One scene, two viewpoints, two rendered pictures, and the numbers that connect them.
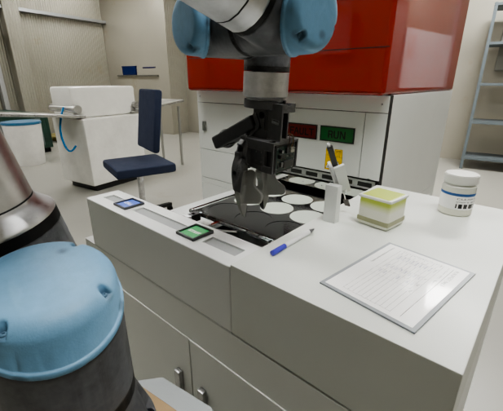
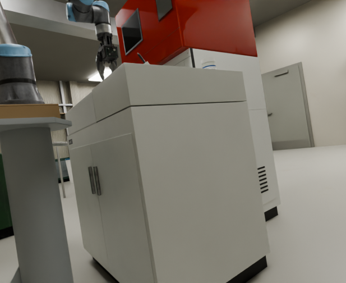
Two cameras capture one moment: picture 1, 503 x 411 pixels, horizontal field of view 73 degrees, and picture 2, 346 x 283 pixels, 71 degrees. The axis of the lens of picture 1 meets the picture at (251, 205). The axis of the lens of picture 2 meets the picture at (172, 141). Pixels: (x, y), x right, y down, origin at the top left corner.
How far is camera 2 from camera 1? 0.91 m
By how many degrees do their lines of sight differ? 24
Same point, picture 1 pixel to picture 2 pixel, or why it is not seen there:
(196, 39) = (68, 12)
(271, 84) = (101, 27)
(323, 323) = (106, 83)
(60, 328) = (9, 45)
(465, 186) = (206, 62)
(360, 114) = (182, 61)
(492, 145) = not seen: outside the picture
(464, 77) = not seen: outside the picture
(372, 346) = (113, 77)
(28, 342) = (2, 46)
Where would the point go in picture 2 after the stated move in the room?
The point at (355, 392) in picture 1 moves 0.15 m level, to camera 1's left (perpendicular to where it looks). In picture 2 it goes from (115, 101) to (80, 109)
